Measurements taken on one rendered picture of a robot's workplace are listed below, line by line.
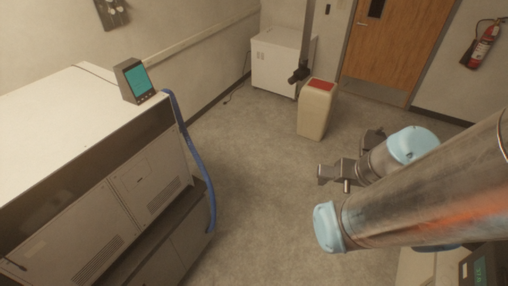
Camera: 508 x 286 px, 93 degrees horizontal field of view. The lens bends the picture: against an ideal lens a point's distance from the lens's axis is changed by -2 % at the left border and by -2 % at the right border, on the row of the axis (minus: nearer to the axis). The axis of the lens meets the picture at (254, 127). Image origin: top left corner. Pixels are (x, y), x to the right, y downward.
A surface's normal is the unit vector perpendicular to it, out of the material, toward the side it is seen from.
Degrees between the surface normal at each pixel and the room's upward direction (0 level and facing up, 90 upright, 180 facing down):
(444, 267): 0
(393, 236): 104
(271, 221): 0
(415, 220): 99
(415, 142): 25
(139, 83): 80
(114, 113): 0
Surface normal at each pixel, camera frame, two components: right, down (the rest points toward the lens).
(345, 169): 0.06, -0.41
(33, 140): 0.00, -0.75
